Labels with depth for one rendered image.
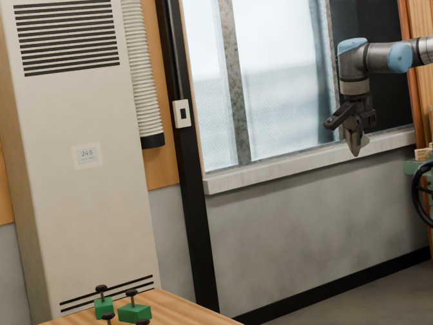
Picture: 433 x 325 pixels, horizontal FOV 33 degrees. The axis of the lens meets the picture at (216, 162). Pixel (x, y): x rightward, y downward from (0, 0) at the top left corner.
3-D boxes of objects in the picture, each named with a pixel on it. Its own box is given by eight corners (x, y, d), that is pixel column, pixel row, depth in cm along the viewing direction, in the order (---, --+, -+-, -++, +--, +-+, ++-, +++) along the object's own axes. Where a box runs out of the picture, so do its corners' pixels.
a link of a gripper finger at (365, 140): (373, 155, 237) (371, 128, 234) (358, 159, 235) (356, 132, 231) (367, 153, 240) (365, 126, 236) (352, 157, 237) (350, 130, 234)
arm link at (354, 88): (350, 84, 224) (332, 78, 232) (352, 98, 226) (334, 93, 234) (374, 77, 227) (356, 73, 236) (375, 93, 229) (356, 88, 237)
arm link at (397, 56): (415, 40, 222) (377, 40, 229) (402, 42, 213) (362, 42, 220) (415, 71, 224) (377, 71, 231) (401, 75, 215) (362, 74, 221)
